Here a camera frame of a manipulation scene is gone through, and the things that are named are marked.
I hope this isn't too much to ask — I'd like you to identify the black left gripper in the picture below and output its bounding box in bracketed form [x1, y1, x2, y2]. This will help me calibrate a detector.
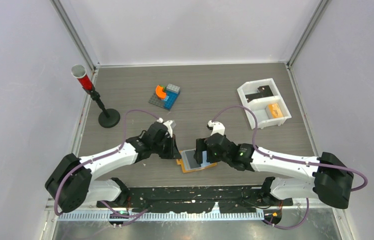
[151, 134, 181, 159]

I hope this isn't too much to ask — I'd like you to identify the orange leather card holder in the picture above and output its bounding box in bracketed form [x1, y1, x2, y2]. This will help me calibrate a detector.
[176, 149, 217, 173]

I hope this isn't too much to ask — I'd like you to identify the black credit card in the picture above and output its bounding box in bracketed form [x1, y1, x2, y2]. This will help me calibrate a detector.
[245, 92, 268, 103]
[257, 85, 274, 98]
[181, 149, 201, 171]

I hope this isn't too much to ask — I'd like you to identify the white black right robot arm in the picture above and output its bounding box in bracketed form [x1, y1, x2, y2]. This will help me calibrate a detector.
[194, 133, 354, 209]

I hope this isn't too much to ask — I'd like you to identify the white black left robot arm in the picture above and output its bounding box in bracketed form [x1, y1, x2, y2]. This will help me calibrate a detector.
[44, 120, 181, 216]

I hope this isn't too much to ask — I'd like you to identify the orange credit card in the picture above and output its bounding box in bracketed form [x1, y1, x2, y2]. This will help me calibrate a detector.
[265, 103, 284, 119]

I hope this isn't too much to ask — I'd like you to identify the toy brick assembly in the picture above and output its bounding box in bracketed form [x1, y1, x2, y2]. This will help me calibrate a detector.
[148, 84, 181, 111]

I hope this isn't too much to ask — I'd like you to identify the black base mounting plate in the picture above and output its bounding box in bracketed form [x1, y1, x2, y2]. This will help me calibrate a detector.
[108, 185, 293, 214]

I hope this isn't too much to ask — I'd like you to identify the black microphone stand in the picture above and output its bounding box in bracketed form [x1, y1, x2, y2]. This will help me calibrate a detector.
[88, 89, 121, 128]

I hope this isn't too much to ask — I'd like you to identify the white plastic divided bin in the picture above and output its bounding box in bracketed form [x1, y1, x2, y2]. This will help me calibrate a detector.
[236, 78, 292, 129]

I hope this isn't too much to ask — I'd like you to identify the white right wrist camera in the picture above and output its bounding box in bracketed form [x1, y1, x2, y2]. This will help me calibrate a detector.
[207, 120, 226, 136]

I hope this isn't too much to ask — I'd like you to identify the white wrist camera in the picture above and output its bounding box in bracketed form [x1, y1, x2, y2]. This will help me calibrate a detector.
[207, 120, 226, 136]
[163, 120, 176, 138]

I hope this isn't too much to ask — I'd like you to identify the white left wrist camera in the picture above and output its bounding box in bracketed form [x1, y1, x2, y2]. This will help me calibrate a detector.
[163, 120, 176, 138]

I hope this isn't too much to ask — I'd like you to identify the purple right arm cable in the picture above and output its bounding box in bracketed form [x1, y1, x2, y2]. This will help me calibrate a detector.
[210, 105, 369, 193]

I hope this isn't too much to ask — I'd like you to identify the white slotted cable duct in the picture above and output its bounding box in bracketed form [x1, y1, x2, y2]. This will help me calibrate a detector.
[57, 209, 264, 222]

